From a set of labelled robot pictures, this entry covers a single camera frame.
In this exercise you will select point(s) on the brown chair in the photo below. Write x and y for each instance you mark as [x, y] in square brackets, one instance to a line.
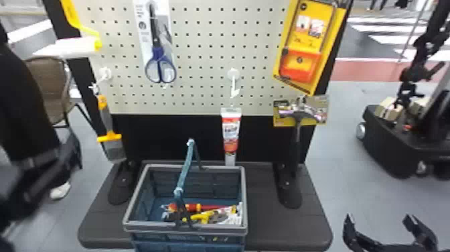
[49, 88]

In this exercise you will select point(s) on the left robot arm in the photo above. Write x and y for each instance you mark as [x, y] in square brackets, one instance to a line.
[31, 190]

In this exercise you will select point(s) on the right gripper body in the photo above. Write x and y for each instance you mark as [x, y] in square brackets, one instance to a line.
[393, 248]

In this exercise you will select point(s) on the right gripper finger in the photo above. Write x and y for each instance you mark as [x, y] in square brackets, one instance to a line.
[351, 234]
[420, 230]

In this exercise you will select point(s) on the white tube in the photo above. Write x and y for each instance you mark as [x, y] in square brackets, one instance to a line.
[230, 133]

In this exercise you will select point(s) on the red screwdriver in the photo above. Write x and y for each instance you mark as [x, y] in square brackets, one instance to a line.
[197, 207]

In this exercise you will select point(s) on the blue scissors on card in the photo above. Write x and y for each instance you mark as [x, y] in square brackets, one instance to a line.
[160, 67]

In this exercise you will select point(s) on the blue basket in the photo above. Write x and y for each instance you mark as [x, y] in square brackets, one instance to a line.
[140, 197]

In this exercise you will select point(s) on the person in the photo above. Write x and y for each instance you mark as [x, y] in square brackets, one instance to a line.
[21, 105]

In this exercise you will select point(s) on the white pegboard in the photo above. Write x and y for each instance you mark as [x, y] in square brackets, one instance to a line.
[211, 52]

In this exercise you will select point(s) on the yellow pliers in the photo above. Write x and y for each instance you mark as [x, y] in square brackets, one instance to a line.
[204, 217]

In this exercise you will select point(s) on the hammer on card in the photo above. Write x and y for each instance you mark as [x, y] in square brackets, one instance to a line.
[298, 114]

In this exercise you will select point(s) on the orange tool on yellow card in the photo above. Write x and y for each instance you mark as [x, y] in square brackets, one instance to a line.
[302, 63]

